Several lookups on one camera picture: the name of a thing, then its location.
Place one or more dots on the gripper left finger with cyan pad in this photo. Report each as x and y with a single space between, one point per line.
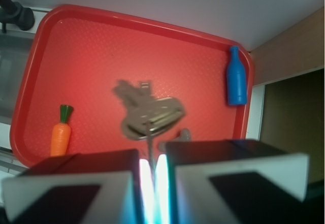
80 188

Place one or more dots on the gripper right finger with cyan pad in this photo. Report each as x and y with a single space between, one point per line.
235 181

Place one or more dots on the grey plush bunny keychain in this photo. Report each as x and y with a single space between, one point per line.
184 136

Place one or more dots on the silver key bunch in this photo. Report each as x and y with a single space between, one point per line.
146 116

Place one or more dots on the orange toy carrot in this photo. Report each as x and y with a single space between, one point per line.
61 132

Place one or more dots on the blue toy bottle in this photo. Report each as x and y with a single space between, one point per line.
236 80

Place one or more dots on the red plastic tray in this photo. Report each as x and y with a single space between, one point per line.
79 55

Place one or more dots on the steel sink basin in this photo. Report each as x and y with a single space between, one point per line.
15 49

